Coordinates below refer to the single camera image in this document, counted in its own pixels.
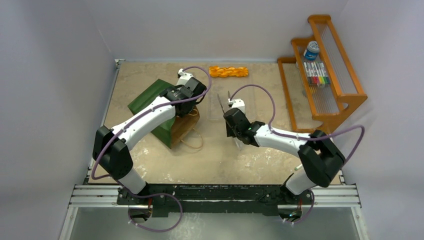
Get green capped white marker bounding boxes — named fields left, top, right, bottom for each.
left=294, top=164, right=303, bottom=171

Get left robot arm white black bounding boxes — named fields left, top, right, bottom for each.
left=92, top=75, right=207, bottom=205

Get metal tongs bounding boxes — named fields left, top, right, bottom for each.
left=217, top=91, right=244, bottom=151

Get clear plastic tray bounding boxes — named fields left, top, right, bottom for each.
left=206, top=63, right=257, bottom=122

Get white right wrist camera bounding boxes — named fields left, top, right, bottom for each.
left=227, top=98, right=246, bottom=114

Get set of coloured markers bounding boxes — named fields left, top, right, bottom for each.
left=303, top=61, right=331, bottom=87

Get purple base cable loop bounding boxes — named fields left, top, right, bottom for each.
left=127, top=189, right=185, bottom=232

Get green brown paper bag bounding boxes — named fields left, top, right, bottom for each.
left=127, top=78, right=205, bottom=154

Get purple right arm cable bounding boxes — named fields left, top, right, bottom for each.
left=229, top=84, right=366, bottom=167

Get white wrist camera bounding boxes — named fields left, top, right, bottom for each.
left=227, top=98, right=246, bottom=114
left=176, top=68, right=194, bottom=86

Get blue white jar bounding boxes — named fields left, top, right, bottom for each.
left=303, top=41, right=320, bottom=61

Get orange wooden rack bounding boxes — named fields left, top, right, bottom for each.
left=277, top=14, right=368, bottom=133

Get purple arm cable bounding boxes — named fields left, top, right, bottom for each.
left=229, top=84, right=366, bottom=167
left=91, top=65, right=213, bottom=181

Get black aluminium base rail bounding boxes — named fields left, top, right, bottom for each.
left=69, top=184, right=361, bottom=218

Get orange braided fake bread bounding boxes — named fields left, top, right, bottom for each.
left=209, top=66, right=249, bottom=78

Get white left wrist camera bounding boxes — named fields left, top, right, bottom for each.
left=176, top=68, right=194, bottom=86

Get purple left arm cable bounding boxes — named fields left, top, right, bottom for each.
left=91, top=65, right=213, bottom=181

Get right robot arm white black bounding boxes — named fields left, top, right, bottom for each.
left=223, top=108, right=346, bottom=204

